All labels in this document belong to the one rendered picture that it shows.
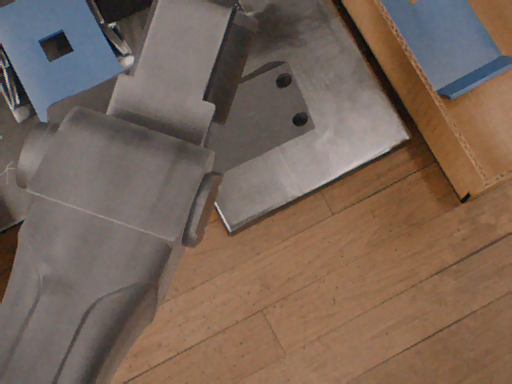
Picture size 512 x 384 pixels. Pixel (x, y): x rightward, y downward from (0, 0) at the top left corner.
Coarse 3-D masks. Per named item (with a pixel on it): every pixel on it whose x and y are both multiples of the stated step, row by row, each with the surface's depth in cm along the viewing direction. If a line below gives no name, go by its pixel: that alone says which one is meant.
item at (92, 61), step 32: (32, 0) 76; (64, 0) 76; (0, 32) 75; (32, 32) 75; (64, 32) 75; (96, 32) 75; (32, 64) 74; (64, 64) 74; (96, 64) 74; (32, 96) 73; (64, 96) 73
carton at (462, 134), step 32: (352, 0) 84; (416, 0) 87; (480, 0) 87; (384, 32) 80; (384, 64) 84; (416, 64) 78; (416, 96) 80; (480, 96) 85; (448, 128) 77; (480, 128) 84; (448, 160) 81; (480, 160) 83; (480, 192) 81
